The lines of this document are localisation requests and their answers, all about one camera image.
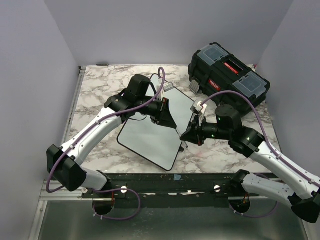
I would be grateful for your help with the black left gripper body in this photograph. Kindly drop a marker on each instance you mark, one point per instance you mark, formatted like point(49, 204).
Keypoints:
point(157, 107)

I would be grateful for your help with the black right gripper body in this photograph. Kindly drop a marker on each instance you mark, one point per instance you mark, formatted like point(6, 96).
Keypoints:
point(202, 129)

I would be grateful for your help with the white whiteboard marker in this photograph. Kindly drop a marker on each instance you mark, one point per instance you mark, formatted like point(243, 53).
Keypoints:
point(184, 144)

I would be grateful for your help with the white whiteboard black frame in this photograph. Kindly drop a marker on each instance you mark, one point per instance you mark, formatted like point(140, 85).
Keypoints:
point(159, 145)

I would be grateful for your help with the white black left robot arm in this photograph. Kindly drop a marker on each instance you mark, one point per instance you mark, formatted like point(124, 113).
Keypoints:
point(64, 163)

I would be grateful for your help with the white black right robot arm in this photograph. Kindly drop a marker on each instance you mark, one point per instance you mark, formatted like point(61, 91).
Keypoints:
point(299, 190)

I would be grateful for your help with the blue tape piece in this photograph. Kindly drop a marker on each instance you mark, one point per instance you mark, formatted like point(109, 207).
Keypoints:
point(177, 177)

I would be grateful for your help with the black red toolbox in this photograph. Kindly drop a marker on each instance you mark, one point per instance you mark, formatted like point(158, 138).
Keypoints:
point(213, 69)

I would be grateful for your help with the black mounting base bar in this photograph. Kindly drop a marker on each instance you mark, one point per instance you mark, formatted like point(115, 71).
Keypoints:
point(159, 190)

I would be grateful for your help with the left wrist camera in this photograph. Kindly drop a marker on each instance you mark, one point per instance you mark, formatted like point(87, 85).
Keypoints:
point(166, 87)

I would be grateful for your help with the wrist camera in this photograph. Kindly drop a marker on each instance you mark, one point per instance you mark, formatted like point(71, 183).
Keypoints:
point(166, 87)
point(198, 108)

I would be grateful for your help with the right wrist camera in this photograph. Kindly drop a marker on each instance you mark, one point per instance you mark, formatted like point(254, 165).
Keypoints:
point(198, 108)

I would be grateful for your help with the small dark object at wall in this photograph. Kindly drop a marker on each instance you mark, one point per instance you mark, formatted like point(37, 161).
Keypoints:
point(102, 64)

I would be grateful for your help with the aluminium side rail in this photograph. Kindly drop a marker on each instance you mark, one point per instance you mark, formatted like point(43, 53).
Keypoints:
point(72, 110)

